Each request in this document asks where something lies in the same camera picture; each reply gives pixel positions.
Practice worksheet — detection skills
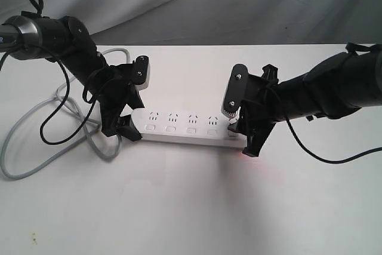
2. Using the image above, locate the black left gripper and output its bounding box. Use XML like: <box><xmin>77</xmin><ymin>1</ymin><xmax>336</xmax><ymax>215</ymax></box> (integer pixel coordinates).
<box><xmin>86</xmin><ymin>64</ymin><xmax>144</xmax><ymax>142</ymax></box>

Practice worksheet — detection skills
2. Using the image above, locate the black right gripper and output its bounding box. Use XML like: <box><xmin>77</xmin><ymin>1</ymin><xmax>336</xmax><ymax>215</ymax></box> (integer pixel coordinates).
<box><xmin>228</xmin><ymin>64</ymin><xmax>279</xmax><ymax>156</ymax></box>

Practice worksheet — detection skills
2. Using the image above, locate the white five-outlet power strip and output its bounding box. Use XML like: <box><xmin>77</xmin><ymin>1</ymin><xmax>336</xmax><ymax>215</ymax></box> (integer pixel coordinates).
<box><xmin>131</xmin><ymin>108</ymin><xmax>247</xmax><ymax>149</ymax></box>

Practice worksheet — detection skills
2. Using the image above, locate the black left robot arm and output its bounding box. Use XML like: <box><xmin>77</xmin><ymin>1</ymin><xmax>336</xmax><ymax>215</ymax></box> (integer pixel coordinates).
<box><xmin>1</xmin><ymin>15</ymin><xmax>150</xmax><ymax>142</ymax></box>

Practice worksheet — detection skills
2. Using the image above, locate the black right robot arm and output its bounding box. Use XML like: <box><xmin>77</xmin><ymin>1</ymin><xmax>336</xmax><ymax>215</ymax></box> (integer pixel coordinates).
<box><xmin>221</xmin><ymin>43</ymin><xmax>381</xmax><ymax>157</ymax></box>

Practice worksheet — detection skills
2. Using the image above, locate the grey backdrop cloth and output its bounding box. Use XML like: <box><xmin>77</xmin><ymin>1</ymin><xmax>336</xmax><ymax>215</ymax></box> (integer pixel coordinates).
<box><xmin>1</xmin><ymin>0</ymin><xmax>381</xmax><ymax>45</ymax></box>

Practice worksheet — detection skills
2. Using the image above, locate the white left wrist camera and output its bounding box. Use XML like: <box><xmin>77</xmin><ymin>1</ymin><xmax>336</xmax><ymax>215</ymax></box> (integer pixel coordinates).
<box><xmin>131</xmin><ymin>56</ymin><xmax>150</xmax><ymax>91</ymax></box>

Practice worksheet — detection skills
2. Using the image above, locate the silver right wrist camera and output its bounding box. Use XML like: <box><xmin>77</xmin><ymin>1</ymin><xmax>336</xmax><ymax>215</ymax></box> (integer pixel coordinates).
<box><xmin>221</xmin><ymin>64</ymin><xmax>248</xmax><ymax>119</ymax></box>

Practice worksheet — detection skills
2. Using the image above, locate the grey power cord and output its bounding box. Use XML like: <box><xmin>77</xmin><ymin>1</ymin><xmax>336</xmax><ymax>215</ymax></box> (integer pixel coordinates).
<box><xmin>0</xmin><ymin>47</ymin><xmax>132</xmax><ymax>181</ymax></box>

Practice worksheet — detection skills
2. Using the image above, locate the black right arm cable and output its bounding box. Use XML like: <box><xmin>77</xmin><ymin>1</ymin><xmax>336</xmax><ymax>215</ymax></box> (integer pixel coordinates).
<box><xmin>265</xmin><ymin>78</ymin><xmax>382</xmax><ymax>164</ymax></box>

